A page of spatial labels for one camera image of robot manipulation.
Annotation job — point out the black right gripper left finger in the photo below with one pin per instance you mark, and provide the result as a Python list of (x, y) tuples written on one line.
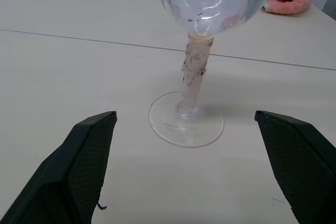
[(65, 176)]

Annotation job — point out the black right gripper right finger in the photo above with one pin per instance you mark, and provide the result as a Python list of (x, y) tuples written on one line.
[(302, 163)]

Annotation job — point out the clear wine glass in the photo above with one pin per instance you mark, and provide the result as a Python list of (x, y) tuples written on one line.
[(193, 77)]

